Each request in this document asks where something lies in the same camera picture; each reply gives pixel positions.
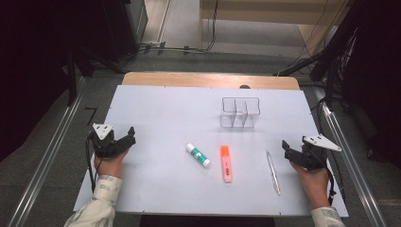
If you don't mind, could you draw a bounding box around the left hand-held gripper cable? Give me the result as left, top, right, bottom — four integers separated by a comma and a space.
85, 133, 105, 194

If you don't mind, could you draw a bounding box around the clear plastic organizer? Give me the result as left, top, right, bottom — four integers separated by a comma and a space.
219, 96, 261, 129

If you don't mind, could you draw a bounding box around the black floor cable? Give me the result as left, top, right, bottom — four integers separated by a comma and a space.
138, 0, 220, 55

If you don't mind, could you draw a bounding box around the right hand-held gripper cable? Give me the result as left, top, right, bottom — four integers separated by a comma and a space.
323, 166, 339, 206

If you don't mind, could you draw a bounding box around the black stand with cables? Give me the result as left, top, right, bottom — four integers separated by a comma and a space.
273, 18, 362, 112

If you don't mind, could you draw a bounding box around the hand-held gripper cable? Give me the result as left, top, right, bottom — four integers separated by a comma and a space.
85, 133, 105, 194
323, 166, 339, 206

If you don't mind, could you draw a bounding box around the green and white glue stick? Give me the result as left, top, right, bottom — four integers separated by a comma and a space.
184, 142, 212, 168

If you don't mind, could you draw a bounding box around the light wooden furniture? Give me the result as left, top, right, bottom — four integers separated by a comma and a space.
199, 0, 358, 59

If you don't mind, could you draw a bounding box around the orange highlighter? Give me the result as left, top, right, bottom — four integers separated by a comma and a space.
219, 145, 233, 183

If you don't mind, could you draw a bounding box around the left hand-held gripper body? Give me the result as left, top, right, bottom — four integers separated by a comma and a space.
89, 123, 128, 159

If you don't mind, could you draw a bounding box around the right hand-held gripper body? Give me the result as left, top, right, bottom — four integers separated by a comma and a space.
296, 134, 342, 172

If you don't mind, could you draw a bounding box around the dark cabinet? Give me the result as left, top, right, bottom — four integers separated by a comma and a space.
102, 0, 149, 61

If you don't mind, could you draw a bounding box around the person's left hand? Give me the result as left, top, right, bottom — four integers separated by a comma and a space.
93, 149, 131, 180

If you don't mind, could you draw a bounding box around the person's right hand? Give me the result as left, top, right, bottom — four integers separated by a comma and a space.
289, 160, 331, 210

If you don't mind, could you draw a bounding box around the metal floor rail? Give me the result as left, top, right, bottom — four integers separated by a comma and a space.
314, 86, 390, 227
8, 77, 87, 227

